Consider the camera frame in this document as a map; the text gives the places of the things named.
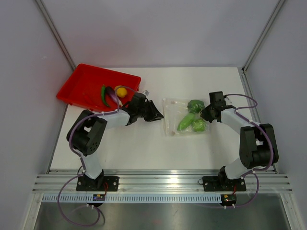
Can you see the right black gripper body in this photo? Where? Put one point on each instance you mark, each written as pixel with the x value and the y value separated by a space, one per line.
pixel 206 113

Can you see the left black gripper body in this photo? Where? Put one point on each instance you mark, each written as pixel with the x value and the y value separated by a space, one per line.
pixel 140 111

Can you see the yellow fake lemon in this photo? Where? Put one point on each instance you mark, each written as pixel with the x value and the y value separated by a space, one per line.
pixel 121 91

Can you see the clear zip top bag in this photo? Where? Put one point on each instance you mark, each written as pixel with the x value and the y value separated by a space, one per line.
pixel 182 117

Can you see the purple fake eggplant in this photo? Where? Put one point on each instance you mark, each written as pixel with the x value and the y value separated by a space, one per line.
pixel 111 93

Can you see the light green fake lime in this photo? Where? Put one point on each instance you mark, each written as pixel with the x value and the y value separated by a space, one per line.
pixel 186 121

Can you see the dark green fake cucumber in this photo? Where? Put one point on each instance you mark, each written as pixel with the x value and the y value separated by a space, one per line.
pixel 102 94

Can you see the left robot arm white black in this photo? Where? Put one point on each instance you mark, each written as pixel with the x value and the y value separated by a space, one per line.
pixel 86 134

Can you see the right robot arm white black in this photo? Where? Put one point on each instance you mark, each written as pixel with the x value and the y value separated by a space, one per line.
pixel 257 146

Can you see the dark green fake pepper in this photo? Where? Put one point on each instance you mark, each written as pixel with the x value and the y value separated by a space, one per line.
pixel 195 106

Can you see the light green fake guava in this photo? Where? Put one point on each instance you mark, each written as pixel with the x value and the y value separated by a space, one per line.
pixel 199 125

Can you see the red plastic tray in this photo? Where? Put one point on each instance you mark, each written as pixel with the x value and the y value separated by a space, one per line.
pixel 89 80

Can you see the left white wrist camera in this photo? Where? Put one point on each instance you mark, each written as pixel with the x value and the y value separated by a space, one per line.
pixel 145 92

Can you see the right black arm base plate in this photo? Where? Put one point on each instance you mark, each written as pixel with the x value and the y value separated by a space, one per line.
pixel 214 184

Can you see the white slotted cable duct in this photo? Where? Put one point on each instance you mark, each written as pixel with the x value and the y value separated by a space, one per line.
pixel 134 198

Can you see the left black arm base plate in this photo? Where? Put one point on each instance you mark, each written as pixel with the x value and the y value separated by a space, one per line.
pixel 108 183

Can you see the aluminium mounting rail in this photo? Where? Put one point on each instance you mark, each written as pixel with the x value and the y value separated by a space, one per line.
pixel 165 181

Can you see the right aluminium corner post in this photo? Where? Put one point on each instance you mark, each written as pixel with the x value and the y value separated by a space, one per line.
pixel 264 33

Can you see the aluminium corner post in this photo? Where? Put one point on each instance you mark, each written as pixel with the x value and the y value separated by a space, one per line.
pixel 264 33
pixel 51 25

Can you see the left aluminium corner post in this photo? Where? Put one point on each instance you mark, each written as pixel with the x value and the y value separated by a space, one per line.
pixel 51 25

